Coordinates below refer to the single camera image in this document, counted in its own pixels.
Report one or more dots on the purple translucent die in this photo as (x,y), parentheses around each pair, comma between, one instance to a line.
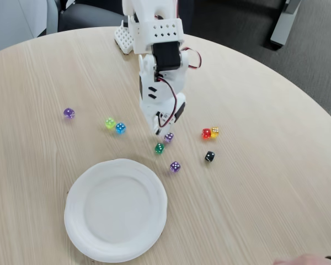
(68,113)
(169,137)
(175,167)

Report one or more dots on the white paper plate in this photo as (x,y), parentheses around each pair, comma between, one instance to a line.
(116,211)

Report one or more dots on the person's hand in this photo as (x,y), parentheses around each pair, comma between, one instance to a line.
(303,260)

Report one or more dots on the dark green translucent die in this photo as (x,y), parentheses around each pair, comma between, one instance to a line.
(159,148)

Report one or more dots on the blue translucent die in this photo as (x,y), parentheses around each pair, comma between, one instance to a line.
(120,128)

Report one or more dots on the red translucent die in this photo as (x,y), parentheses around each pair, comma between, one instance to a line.
(206,133)

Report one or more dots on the lime green translucent die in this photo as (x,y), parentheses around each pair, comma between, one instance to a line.
(109,123)

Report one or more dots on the yellow translucent die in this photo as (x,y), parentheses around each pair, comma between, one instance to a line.
(215,132)

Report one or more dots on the black die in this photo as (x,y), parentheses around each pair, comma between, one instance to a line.
(209,157)

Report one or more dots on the dark grey chair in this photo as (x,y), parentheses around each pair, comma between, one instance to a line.
(91,18)

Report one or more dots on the grey desk leg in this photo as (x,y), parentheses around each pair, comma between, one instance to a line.
(282,26)

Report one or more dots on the white cabinet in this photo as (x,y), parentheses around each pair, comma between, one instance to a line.
(13,22)

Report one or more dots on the white perforated base plate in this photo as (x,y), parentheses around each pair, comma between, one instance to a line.
(122,38)

